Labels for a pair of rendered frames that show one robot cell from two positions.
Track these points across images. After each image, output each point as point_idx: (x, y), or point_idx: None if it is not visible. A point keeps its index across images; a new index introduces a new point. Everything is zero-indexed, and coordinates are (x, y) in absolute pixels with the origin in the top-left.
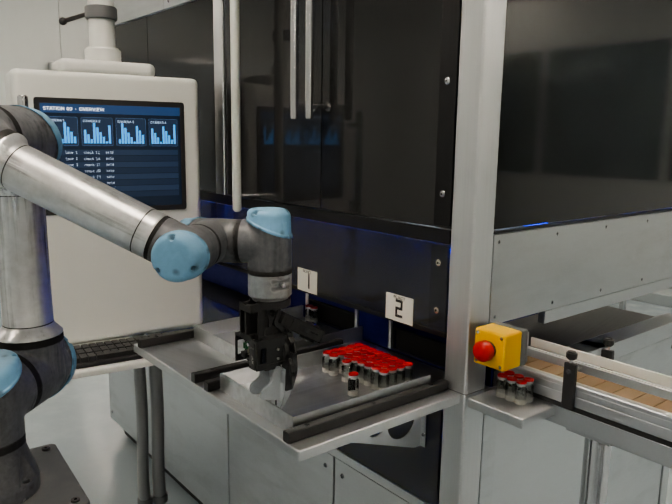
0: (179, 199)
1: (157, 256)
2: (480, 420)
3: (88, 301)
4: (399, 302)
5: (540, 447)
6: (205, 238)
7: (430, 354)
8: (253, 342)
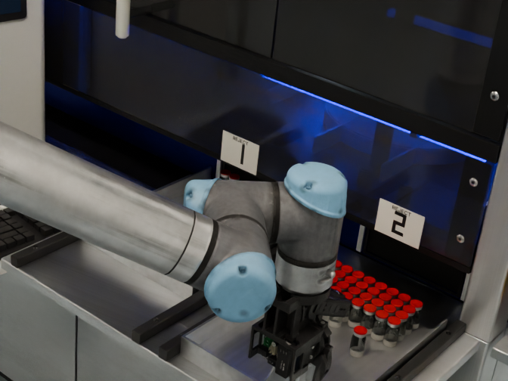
0: (17, 4)
1: (219, 295)
2: (494, 363)
3: None
4: (401, 216)
5: None
6: (267, 251)
7: (422, 268)
8: (289, 348)
